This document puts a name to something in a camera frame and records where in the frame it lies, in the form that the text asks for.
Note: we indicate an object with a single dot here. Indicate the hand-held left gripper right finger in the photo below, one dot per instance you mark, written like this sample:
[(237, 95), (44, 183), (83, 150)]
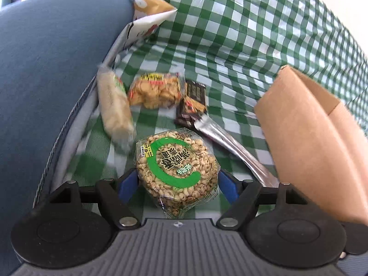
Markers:
[(228, 187)]

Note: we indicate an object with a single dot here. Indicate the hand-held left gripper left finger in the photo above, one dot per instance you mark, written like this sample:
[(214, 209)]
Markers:
[(128, 185)]

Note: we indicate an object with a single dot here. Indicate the round puffed grain packet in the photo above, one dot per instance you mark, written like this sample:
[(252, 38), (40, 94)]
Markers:
[(172, 166)]

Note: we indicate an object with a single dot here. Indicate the brown cardboard box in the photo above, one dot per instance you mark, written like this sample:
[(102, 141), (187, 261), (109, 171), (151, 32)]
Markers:
[(302, 149)]

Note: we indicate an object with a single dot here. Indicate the dark brown cracker packet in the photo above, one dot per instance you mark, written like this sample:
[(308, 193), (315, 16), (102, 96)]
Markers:
[(192, 106)]

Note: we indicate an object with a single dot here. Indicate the clear biscuit packet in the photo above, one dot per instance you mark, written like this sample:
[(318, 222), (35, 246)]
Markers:
[(155, 90)]

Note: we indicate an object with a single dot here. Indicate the silver stick packet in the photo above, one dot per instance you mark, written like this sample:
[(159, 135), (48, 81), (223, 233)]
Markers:
[(230, 143)]

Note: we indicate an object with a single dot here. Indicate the pale rice bar packet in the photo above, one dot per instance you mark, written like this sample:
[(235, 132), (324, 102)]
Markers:
[(113, 109)]

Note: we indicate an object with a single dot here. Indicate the green checked cloth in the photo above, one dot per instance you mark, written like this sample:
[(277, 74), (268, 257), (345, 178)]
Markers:
[(230, 34)]

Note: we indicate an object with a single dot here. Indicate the white printed paper bag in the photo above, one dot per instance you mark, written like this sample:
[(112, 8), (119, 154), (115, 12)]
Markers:
[(146, 8)]

